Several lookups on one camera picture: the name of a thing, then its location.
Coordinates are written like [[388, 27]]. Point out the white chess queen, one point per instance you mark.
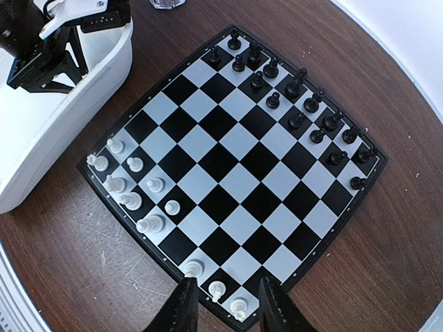
[[150, 224]]

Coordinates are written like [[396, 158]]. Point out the clear drinking glass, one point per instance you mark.
[[166, 4]]

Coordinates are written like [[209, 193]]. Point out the white chess piece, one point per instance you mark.
[[114, 184], [100, 163]]

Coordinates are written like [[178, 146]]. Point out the white chess rook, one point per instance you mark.
[[238, 308]]

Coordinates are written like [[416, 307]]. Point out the black and white chessboard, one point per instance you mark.
[[235, 159]]

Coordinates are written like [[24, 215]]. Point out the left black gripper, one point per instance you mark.
[[57, 54]]

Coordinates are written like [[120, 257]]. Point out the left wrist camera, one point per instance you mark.
[[90, 16]]

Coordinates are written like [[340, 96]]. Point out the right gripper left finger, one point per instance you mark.
[[180, 311]]

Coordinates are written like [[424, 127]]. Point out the white chess pawn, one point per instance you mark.
[[172, 207], [115, 146], [216, 290], [135, 164], [155, 184]]

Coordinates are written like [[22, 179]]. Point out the white chess bishop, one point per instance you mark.
[[132, 201]]

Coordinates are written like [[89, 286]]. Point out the white chess knight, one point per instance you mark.
[[193, 268]]

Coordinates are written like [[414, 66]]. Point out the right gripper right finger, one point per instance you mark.
[[277, 312]]

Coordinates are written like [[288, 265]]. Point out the front aluminium rail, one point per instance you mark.
[[18, 313]]

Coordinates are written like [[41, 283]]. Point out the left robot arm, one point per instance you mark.
[[21, 23]]

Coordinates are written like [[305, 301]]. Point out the black chess pieces row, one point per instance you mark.
[[283, 131]]

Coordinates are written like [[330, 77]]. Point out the white rectangular tray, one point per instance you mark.
[[37, 127]]

